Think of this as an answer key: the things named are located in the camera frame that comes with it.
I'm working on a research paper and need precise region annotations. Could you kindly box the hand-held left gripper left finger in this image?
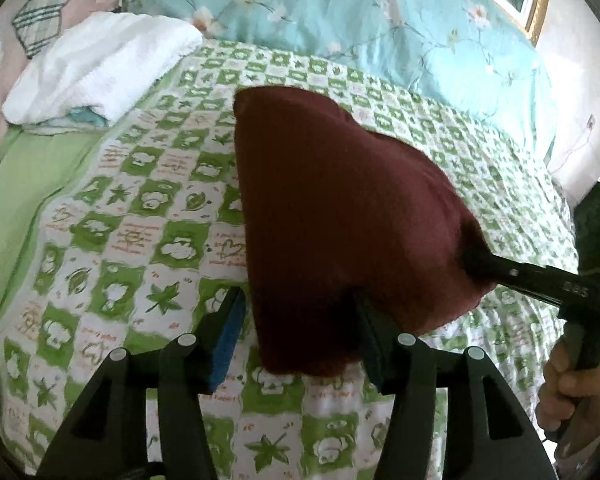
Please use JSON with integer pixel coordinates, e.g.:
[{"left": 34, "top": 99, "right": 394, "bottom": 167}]
[{"left": 35, "top": 286, "right": 248, "bottom": 480}]

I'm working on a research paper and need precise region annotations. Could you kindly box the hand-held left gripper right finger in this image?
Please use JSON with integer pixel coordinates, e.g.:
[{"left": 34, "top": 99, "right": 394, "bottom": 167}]
[{"left": 352, "top": 292, "right": 557, "bottom": 480}]

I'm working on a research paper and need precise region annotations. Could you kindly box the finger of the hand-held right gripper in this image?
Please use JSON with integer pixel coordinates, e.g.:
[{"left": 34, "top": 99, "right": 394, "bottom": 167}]
[{"left": 462, "top": 250, "right": 589, "bottom": 311}]

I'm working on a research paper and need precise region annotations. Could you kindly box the maroon sweater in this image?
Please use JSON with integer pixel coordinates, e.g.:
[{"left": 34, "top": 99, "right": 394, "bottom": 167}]
[{"left": 232, "top": 86, "right": 499, "bottom": 379}]

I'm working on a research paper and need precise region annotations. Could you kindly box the person's right hand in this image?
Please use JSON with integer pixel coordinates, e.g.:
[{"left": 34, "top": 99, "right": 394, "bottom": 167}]
[{"left": 536, "top": 344, "right": 600, "bottom": 442}]

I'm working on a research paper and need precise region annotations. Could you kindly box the green checkered bedsheet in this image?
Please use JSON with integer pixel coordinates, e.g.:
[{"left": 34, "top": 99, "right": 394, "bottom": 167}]
[{"left": 0, "top": 40, "right": 581, "bottom": 480}]

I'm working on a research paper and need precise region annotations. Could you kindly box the gold framed picture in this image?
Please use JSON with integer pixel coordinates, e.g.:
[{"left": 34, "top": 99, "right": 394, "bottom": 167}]
[{"left": 430, "top": 0, "right": 554, "bottom": 49}]

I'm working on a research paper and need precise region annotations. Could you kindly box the teal folded cloth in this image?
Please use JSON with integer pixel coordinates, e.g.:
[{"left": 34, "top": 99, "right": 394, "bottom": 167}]
[{"left": 44, "top": 107, "right": 109, "bottom": 129}]

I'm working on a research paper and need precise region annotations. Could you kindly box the white folded towel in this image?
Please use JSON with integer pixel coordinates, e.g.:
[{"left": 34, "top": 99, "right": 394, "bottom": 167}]
[{"left": 2, "top": 11, "right": 204, "bottom": 126}]

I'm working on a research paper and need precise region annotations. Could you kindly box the light blue floral pillow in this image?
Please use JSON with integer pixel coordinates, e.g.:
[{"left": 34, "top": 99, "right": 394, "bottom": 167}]
[{"left": 125, "top": 0, "right": 561, "bottom": 171}]

